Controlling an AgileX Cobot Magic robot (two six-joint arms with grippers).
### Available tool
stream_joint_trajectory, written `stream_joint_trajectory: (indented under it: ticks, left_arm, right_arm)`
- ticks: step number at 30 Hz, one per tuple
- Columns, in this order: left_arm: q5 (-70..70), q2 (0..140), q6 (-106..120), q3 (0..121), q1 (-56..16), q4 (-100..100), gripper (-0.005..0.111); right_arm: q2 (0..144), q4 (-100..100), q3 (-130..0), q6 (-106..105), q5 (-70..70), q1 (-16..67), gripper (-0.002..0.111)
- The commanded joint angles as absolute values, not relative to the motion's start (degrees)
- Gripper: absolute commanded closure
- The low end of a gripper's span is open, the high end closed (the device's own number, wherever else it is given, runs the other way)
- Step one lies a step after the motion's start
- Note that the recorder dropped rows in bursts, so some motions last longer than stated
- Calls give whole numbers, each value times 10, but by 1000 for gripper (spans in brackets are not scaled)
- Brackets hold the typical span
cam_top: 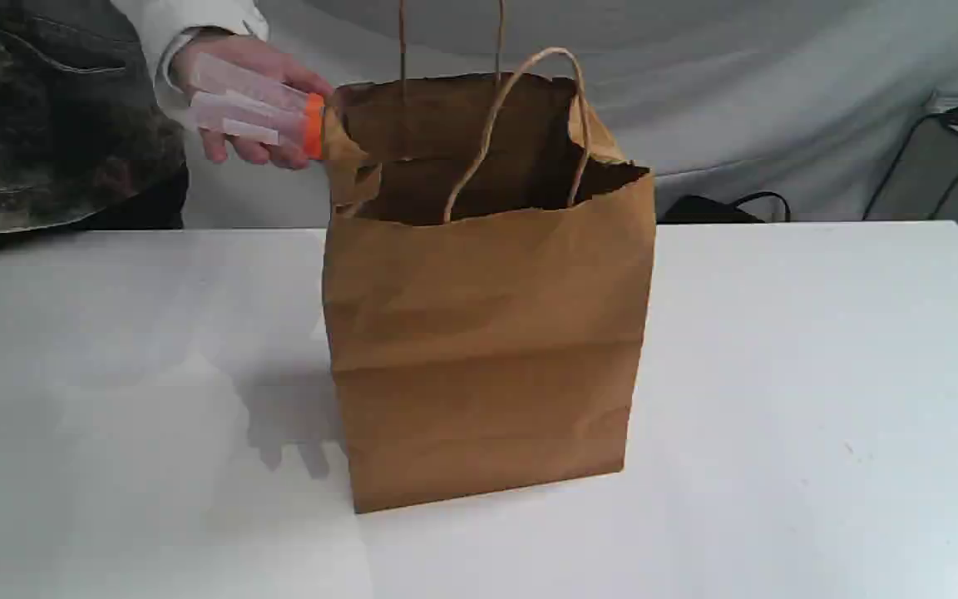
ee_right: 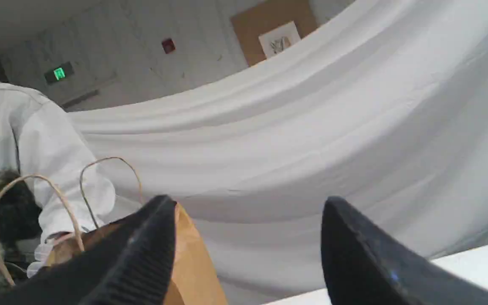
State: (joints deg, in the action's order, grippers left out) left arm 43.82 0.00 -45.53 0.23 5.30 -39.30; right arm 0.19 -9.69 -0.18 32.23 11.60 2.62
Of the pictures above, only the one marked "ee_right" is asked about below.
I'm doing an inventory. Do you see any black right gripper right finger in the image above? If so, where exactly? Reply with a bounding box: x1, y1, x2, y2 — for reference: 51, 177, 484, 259
321, 197, 488, 305

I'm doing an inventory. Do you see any red wall alarm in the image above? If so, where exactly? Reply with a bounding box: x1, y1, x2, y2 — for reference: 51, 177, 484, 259
161, 37, 176, 54

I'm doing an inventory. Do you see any person in white shirt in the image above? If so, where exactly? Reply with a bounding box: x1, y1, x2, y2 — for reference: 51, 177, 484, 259
0, 4, 116, 280

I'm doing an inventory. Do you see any brown paper bag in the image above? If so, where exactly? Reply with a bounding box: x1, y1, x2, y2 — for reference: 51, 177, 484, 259
0, 157, 227, 305

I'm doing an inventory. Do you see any green exit sign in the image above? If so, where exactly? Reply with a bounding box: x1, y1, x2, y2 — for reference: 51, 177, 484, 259
44, 61, 75, 85

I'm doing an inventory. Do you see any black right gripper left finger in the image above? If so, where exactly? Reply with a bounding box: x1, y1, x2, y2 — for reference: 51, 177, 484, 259
0, 195, 176, 305

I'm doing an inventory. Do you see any brown board with paper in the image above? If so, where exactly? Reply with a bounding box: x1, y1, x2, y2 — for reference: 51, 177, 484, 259
230, 0, 318, 67

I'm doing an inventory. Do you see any white backdrop cloth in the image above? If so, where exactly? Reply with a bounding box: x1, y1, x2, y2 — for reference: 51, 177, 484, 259
70, 0, 488, 305

